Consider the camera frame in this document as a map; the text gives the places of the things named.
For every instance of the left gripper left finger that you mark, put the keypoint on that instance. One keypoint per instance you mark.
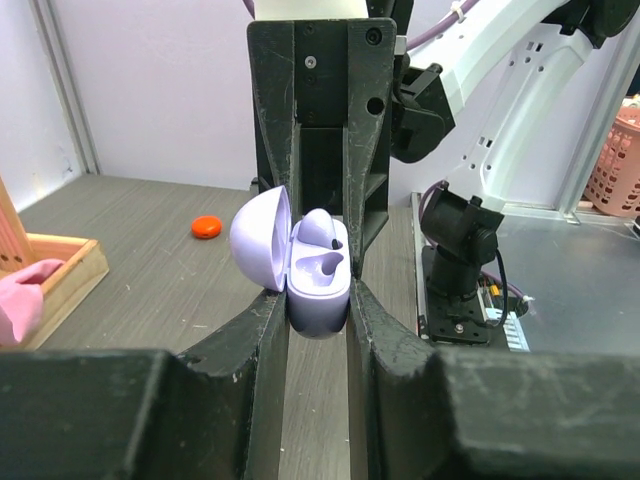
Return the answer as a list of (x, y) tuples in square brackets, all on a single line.
[(214, 411)]

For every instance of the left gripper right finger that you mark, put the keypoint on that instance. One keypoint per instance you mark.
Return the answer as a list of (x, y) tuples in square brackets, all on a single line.
[(422, 412)]

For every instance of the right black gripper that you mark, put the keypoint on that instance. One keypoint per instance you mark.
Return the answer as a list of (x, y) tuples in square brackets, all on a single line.
[(321, 93)]

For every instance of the purple earbud case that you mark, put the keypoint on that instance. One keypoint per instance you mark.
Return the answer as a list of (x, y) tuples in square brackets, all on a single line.
[(264, 245)]

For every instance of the purple earbud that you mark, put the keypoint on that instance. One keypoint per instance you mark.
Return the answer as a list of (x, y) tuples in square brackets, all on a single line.
[(317, 229)]

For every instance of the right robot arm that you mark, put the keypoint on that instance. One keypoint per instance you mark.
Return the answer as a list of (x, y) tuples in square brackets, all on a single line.
[(542, 43)]

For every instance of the orange earbud case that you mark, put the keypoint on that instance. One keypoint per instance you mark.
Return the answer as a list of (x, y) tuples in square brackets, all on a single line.
[(206, 227)]

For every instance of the pink t-shirt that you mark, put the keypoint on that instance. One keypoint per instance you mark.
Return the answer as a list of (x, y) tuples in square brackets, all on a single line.
[(22, 300)]

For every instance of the wooden clothes rack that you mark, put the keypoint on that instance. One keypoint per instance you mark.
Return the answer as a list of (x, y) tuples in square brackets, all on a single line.
[(85, 266)]

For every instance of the pink plastic basket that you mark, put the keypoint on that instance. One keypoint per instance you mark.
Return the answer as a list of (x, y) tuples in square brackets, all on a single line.
[(613, 186)]

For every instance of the grey cable duct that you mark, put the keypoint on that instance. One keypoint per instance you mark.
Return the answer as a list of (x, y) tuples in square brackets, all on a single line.
[(514, 333)]

